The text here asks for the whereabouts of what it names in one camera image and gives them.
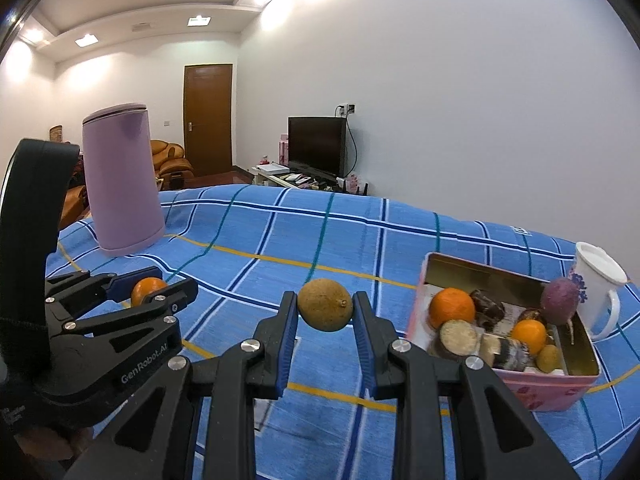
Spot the white cloth label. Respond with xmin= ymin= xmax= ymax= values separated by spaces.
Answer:
xmin=254 ymin=399 xmax=275 ymax=433

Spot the person's left hand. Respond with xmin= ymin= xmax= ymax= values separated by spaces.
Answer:
xmin=15 ymin=425 xmax=96 ymax=461

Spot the cut taro piece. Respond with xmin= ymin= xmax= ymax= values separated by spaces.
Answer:
xmin=432 ymin=320 xmax=482 ymax=361
xmin=480 ymin=334 xmax=533 ymax=372

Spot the black television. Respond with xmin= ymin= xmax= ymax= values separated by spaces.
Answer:
xmin=287 ymin=116 xmax=348 ymax=178

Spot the dark brown taro chunk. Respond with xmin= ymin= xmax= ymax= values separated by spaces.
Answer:
xmin=470 ymin=289 xmax=507 ymax=331

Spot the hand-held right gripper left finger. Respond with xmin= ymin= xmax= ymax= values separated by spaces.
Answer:
xmin=62 ymin=290 xmax=301 ymax=480

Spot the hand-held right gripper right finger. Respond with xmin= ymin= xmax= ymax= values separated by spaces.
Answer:
xmin=352 ymin=290 xmax=581 ymax=480

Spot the pink tin box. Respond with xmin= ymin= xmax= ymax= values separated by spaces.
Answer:
xmin=405 ymin=252 xmax=601 ymax=412

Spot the brown wooden door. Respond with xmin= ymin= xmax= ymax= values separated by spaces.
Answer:
xmin=183 ymin=64 xmax=234 ymax=177

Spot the black power cable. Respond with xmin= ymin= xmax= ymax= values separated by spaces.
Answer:
xmin=346 ymin=112 xmax=359 ymax=178

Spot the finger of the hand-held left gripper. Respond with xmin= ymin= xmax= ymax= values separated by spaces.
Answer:
xmin=64 ymin=278 xmax=199 ymax=342
xmin=44 ymin=267 xmax=167 ymax=320

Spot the purple electric kettle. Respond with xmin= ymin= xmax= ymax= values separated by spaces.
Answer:
xmin=81 ymin=102 xmax=165 ymax=256

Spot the small orange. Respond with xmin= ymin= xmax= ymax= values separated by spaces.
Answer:
xmin=131 ymin=277 xmax=170 ymax=308

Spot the white television stand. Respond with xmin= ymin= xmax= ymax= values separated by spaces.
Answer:
xmin=250 ymin=162 xmax=371 ymax=196

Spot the purple radish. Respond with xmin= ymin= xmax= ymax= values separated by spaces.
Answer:
xmin=540 ymin=277 xmax=582 ymax=346

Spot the white floral mug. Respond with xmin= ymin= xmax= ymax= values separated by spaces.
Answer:
xmin=567 ymin=241 xmax=628 ymax=342

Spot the blue plaid blanket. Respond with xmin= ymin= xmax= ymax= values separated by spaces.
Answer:
xmin=45 ymin=185 xmax=640 ymax=480

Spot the orange leather armchair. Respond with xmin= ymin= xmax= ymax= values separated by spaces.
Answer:
xmin=150 ymin=140 xmax=196 ymax=191

